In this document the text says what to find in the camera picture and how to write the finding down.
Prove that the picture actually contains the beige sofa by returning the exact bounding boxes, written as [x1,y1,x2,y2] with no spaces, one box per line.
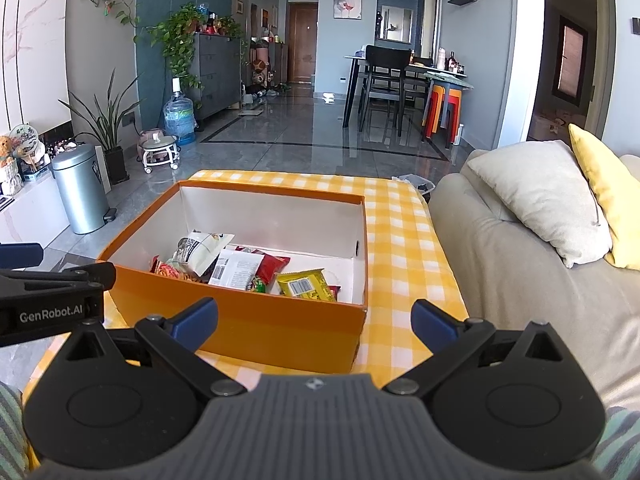
[429,147,640,411]

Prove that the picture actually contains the white puffed snack bag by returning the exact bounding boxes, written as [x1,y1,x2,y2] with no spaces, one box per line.
[166,230,236,277]

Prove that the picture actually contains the yellow checked tablecloth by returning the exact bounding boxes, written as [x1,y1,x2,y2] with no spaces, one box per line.
[22,169,471,468]

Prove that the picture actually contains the white snack packet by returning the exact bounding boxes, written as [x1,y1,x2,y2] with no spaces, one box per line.
[207,248,266,291]

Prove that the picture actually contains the dining table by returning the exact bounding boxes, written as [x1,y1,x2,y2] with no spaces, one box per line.
[342,52,473,128]

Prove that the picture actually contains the silver trash can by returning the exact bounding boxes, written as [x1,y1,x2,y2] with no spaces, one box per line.
[51,143,118,235]

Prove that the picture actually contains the round decorative fan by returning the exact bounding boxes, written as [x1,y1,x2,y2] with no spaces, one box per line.
[10,124,48,161]

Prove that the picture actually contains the long-leaf potted plant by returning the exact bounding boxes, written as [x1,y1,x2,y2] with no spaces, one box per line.
[59,67,146,186]

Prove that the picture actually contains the red snack bag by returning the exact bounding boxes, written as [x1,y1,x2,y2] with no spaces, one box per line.
[234,246,292,286]

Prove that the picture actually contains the beige pillow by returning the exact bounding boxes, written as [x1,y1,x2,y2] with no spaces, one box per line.
[466,140,613,268]

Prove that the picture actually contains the yellow snack packet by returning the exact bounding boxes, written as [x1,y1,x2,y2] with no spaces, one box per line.
[276,268,338,303]

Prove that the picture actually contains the black dining chair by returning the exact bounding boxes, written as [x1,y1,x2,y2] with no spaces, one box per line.
[360,45,413,136]

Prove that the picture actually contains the white rolling stool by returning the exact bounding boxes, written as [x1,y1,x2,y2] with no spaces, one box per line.
[139,135,180,175]

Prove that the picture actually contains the framed mirror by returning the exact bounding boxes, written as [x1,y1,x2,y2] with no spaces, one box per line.
[380,5,415,43]

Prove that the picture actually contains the trailing pothos plant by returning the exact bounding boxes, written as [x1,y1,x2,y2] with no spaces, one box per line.
[147,2,206,78]

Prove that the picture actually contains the stacked orange stools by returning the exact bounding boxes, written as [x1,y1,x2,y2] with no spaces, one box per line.
[421,85,463,148]

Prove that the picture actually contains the white low cabinet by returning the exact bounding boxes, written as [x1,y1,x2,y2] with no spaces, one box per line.
[0,175,71,251]

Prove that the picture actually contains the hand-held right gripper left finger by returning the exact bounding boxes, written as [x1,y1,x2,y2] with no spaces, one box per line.
[65,296,248,397]

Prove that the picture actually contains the yellow pillow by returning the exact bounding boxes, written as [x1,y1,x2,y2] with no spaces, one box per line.
[568,123,640,269]

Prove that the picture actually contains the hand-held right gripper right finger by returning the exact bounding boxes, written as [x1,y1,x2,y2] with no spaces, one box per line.
[382,298,568,396]

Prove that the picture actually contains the wooden door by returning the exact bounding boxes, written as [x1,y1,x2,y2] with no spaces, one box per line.
[287,2,319,83]

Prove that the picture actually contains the teddy bear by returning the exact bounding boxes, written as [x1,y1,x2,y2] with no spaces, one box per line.
[0,135,18,171]

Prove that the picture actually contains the blue water jug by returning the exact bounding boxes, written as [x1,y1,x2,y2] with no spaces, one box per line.
[164,77,197,147]

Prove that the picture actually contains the orange cardboard box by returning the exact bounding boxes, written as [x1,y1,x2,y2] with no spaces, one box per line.
[96,180,370,376]

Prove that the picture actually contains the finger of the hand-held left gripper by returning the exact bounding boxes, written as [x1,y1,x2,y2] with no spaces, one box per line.
[0,261,117,306]
[0,242,44,269]

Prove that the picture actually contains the striped green clothing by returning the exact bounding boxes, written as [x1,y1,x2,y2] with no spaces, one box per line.
[0,380,640,480]

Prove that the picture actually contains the red orange snack pack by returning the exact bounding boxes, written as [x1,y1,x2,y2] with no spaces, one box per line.
[149,255,203,282]

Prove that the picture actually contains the grey cabinet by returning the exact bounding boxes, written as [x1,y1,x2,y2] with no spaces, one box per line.
[192,32,246,120]

